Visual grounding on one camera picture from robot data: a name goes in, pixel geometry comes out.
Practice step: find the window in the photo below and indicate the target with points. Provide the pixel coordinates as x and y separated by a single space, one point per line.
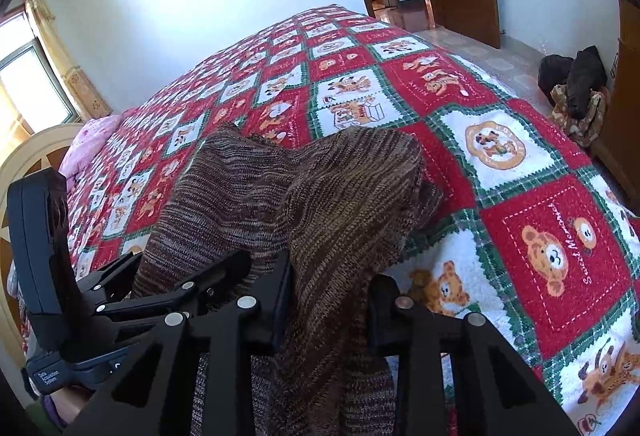
30 76

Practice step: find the black bag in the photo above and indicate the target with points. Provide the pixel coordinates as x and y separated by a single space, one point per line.
555 74
587 76

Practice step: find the red printed bear blanket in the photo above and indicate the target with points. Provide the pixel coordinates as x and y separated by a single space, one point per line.
500 91

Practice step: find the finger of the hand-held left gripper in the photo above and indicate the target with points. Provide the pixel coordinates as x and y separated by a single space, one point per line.
112 273
200 278

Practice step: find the brown knit sweater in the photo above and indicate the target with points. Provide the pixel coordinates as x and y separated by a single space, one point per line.
325 216

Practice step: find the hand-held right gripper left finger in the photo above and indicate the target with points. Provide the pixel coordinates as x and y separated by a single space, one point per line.
270 316

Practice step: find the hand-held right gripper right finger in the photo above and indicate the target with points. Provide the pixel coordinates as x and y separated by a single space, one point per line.
382 321

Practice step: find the pink pillow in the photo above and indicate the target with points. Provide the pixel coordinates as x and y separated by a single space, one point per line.
90 141

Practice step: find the cream wooden headboard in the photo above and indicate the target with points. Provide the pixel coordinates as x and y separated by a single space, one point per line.
30 156

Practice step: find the yellow patterned curtain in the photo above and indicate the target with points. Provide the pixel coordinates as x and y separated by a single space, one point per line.
60 46

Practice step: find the brown patterned cloth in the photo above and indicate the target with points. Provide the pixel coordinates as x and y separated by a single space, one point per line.
585 126

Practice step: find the wooden cabinet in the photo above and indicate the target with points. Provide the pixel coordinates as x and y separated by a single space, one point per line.
625 91

